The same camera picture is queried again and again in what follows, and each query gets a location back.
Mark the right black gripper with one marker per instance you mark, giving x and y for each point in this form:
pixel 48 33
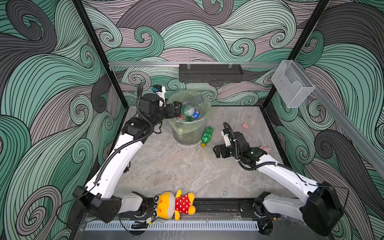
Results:
pixel 217 151

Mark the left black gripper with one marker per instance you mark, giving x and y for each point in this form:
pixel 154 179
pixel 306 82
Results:
pixel 176 110

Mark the green sprite bottle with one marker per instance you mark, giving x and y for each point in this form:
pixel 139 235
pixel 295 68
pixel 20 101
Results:
pixel 207 136

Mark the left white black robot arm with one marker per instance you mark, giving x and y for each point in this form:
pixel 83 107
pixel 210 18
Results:
pixel 133 136

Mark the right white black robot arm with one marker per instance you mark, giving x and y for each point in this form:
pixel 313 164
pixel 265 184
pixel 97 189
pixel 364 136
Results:
pixel 315 204

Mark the grey mesh waste bin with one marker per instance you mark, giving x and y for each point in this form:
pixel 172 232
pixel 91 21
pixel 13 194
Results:
pixel 191 138

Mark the green plastic bin liner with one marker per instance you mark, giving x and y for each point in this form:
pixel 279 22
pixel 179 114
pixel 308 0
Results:
pixel 195 99

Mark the yellow plush toy red dress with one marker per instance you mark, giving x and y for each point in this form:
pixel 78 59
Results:
pixel 168 205

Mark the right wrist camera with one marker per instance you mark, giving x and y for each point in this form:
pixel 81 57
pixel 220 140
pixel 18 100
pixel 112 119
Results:
pixel 225 135

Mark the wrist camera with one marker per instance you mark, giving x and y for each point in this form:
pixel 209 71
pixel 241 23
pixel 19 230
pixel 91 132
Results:
pixel 225 135
pixel 159 90

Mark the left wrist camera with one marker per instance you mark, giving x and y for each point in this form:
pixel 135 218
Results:
pixel 159 90

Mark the black wall shelf tray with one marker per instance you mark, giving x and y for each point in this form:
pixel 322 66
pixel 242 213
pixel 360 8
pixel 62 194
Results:
pixel 210 73

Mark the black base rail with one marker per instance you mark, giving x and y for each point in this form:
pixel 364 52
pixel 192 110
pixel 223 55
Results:
pixel 204 207

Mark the clear acrylic wall holder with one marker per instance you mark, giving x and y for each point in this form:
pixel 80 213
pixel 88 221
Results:
pixel 292 83

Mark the white slotted cable duct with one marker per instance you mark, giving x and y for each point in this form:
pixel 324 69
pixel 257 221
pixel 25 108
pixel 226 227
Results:
pixel 177 226

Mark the aluminium wall rail right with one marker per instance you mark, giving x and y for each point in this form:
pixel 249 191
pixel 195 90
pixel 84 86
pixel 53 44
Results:
pixel 339 104

